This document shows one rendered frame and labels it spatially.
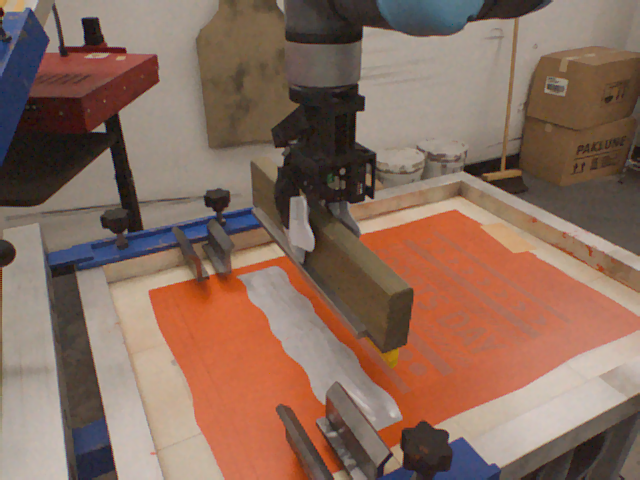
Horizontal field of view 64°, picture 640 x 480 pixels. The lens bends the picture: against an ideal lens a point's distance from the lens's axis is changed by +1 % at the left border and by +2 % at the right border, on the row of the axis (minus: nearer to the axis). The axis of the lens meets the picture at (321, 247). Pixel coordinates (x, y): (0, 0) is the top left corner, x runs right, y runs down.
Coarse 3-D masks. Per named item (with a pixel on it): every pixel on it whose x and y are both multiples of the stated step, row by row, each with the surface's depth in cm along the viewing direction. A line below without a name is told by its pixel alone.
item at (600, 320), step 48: (528, 288) 79; (576, 288) 79; (336, 336) 69; (576, 336) 69; (624, 336) 69; (192, 384) 62; (240, 384) 62; (288, 384) 62; (384, 384) 62; (432, 384) 62; (480, 384) 62; (528, 384) 62; (240, 432) 56; (384, 432) 56
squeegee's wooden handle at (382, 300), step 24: (264, 168) 70; (264, 192) 71; (312, 216) 59; (336, 240) 55; (312, 264) 62; (336, 264) 55; (360, 264) 51; (384, 264) 51; (336, 288) 57; (360, 288) 52; (384, 288) 48; (408, 288) 48; (360, 312) 53; (384, 312) 48; (408, 312) 49; (384, 336) 50
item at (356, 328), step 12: (264, 216) 72; (264, 228) 71; (276, 228) 69; (276, 240) 67; (288, 252) 64; (300, 264) 62; (312, 276) 60; (324, 288) 58; (324, 300) 58; (336, 300) 56; (336, 312) 55; (348, 312) 55; (348, 324) 53; (360, 324) 53; (360, 336) 53
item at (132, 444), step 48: (384, 192) 102; (432, 192) 105; (480, 192) 103; (240, 240) 88; (576, 240) 85; (96, 288) 73; (96, 336) 64; (624, 384) 57; (144, 432) 51; (528, 432) 51; (576, 432) 53
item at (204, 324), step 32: (416, 224) 97; (448, 224) 97; (480, 224) 97; (480, 256) 87; (512, 256) 87; (160, 288) 79; (192, 288) 79; (224, 288) 79; (160, 320) 72; (192, 320) 72; (224, 320) 72; (256, 320) 72; (192, 352) 66; (224, 352) 66
